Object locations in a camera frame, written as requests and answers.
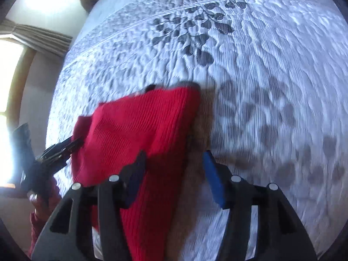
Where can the grey curtain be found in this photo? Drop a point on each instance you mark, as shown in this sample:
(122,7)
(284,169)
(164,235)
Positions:
(48,42)

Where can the white quilted bedspread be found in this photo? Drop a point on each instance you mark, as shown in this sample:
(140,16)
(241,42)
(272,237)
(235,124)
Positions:
(273,75)

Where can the wooden window frame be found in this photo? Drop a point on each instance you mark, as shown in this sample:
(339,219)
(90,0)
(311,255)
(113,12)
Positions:
(20,74)

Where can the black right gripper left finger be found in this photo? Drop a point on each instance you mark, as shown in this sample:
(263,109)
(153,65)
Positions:
(68,233)

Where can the person's left hand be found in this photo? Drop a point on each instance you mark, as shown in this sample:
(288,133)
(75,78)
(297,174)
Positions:
(45,205)

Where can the red knit sweater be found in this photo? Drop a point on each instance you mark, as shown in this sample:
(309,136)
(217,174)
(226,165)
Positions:
(157,122)

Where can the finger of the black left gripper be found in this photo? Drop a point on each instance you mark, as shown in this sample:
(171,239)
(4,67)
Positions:
(56,156)

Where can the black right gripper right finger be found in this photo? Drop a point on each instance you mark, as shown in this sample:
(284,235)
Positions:
(261,225)

